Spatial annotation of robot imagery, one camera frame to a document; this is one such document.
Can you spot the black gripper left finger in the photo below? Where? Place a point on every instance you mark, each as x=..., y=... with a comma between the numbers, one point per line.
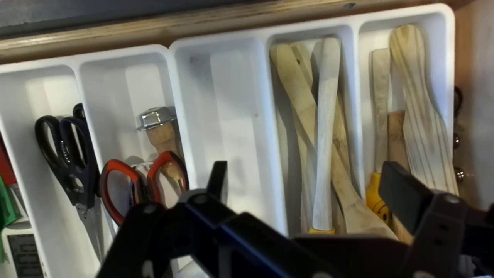
x=171, y=236

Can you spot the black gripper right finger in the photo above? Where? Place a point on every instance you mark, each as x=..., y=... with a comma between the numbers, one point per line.
x=442, y=231

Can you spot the wooden kitchen drawer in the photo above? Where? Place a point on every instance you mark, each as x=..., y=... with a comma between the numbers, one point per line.
x=155, y=31

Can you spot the cork bottle stopper metal cap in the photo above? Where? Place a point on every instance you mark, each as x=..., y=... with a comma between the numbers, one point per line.
x=163, y=136

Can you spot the wide wooden spatula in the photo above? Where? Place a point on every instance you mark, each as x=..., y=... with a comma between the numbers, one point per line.
x=422, y=102

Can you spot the yellow head spatula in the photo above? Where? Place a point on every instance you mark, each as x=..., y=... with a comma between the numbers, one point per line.
x=380, y=102

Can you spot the white plastic cutlery tray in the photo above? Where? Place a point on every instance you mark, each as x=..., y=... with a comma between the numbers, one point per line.
x=226, y=102

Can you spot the red plastic tool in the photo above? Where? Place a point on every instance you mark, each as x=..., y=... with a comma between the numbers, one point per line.
x=5, y=167

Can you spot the wooden forked spatula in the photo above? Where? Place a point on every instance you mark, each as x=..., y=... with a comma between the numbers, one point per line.
x=302, y=102

